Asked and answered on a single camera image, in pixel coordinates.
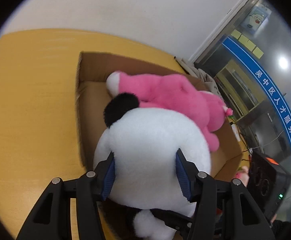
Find white panda plush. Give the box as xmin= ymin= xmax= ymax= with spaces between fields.
xmin=93 ymin=93 xmax=211 ymax=239

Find big pink bear plush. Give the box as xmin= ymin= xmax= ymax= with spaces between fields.
xmin=106 ymin=71 xmax=233 ymax=152

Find person's right hand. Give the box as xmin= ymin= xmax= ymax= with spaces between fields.
xmin=234 ymin=166 xmax=250 ymax=187

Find blue banner on glass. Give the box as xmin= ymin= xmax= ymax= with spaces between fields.
xmin=222 ymin=37 xmax=291 ymax=148

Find grey cloth bag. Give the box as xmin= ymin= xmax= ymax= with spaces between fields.
xmin=174 ymin=57 xmax=222 ymax=98

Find yellow sticky notes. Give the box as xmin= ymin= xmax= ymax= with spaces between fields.
xmin=231 ymin=29 xmax=264 ymax=59

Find brown cardboard box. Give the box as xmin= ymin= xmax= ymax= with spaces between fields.
xmin=76 ymin=52 xmax=242 ymax=181

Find cartoon poster on glass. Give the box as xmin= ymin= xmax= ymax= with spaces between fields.
xmin=240 ymin=4 xmax=272 ymax=34

